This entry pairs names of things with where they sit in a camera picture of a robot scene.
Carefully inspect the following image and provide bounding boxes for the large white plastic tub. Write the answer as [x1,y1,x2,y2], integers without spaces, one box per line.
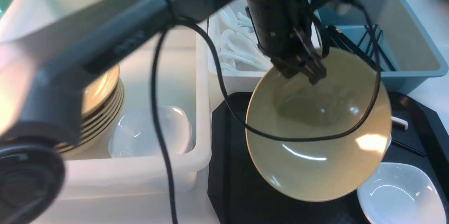
[1,0,211,200]

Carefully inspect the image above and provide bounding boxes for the white square dish in tub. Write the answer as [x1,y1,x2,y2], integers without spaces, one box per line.
[108,106,193,158]

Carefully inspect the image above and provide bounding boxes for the white square dish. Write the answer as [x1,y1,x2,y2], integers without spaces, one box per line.
[108,106,193,158]
[357,162,448,224]

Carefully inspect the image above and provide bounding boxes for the tan stacked bowl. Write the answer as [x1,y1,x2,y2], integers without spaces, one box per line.
[58,103,123,158]
[81,86,125,141]
[70,84,124,135]
[79,77,123,126]
[56,95,125,154]

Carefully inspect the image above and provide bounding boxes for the grey-blue chopstick bin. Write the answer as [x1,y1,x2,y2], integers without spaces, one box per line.
[316,0,449,94]

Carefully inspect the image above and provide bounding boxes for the pile of white spoons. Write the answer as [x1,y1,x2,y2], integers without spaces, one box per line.
[210,6,272,72]

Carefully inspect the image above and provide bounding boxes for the tan noodle bowl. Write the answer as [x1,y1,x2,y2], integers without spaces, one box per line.
[245,47,393,203]

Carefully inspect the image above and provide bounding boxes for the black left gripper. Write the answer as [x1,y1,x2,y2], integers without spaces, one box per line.
[247,0,352,85]

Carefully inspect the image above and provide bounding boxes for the bottom tan stacked bowl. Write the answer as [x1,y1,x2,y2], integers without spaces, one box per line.
[58,103,123,158]

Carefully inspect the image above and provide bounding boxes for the tan bowl stack top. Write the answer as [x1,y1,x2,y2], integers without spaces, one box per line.
[81,64,119,116]

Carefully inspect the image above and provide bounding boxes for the white spoon bin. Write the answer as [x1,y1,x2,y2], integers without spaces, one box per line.
[207,0,273,94]

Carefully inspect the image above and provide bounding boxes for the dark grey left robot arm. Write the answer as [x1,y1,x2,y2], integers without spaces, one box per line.
[1,0,355,224]

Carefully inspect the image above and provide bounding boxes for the black chopsticks in bin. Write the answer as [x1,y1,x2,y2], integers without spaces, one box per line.
[327,24,399,72]

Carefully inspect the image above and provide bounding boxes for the white soup spoon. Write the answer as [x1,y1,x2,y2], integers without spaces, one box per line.
[391,116,409,131]

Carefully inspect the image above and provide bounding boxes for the black chopstick gold band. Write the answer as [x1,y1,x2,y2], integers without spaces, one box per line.
[391,138,427,157]

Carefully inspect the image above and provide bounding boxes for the black serving tray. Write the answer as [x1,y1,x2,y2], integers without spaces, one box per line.
[207,93,449,224]

